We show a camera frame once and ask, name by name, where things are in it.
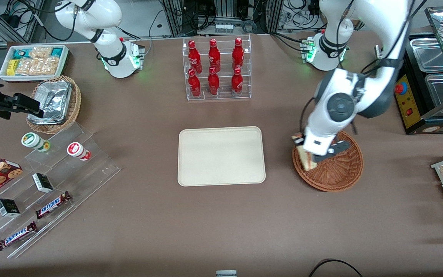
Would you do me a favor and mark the green lid drink bottle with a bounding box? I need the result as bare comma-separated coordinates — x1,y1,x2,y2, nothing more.
21,132,51,152

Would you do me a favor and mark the cream rectangular tray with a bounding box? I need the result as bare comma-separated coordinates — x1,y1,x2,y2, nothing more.
178,126,266,187

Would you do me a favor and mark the oval tan wicker basket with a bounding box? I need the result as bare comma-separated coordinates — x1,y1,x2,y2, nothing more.
26,75,82,135

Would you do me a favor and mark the black cable loop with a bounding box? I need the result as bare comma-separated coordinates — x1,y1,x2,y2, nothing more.
308,259,364,277

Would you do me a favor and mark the clear acrylic bottle rack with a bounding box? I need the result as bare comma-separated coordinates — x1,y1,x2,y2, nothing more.
182,34,252,101

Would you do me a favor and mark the red cola bottle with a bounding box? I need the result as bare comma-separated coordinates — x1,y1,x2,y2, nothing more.
208,38,221,73
231,67,243,97
188,40,202,73
232,37,245,71
208,67,220,96
188,68,202,97

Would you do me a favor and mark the black hot dog warmer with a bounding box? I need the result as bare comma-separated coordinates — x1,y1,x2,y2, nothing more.
393,6,443,135

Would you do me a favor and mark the aluminium frame rack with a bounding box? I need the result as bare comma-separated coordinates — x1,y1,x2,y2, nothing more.
160,0,283,37

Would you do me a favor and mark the Snickers bar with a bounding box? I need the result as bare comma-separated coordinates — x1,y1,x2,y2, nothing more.
35,191,72,219
0,222,37,251

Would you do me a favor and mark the aluminium foil container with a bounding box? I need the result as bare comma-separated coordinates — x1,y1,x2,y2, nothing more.
28,81,73,125

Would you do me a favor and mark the white snack bin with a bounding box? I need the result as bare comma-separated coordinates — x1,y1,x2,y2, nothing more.
0,45,70,82

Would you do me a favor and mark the red lid drink bottle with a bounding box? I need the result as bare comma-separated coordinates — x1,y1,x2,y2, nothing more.
67,142,91,161

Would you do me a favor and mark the clear cracker bag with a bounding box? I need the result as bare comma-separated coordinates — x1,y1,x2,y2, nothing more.
28,47,53,59
16,57,59,76

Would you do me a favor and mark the clear acrylic stepped display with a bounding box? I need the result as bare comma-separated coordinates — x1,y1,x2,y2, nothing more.
0,122,121,259

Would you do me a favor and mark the small black box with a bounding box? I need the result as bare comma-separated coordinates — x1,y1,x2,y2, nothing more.
32,173,54,193
0,199,21,217

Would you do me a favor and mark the triangle sandwich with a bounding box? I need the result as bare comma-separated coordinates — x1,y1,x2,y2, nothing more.
291,133,318,172

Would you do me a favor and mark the round brown wicker basket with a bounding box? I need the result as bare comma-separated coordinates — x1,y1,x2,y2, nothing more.
292,130,364,192

